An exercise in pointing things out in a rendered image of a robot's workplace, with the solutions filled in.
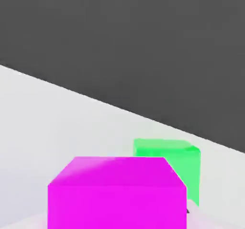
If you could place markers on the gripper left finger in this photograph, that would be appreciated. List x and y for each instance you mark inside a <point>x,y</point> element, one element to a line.
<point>36,224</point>

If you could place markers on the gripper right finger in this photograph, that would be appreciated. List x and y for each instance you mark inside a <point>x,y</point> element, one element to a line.
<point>197,220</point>

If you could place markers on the small magenta cube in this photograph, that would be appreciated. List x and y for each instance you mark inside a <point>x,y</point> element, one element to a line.
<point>116,198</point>

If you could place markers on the small green cube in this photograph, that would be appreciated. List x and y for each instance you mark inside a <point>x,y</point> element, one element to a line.
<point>188,167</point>

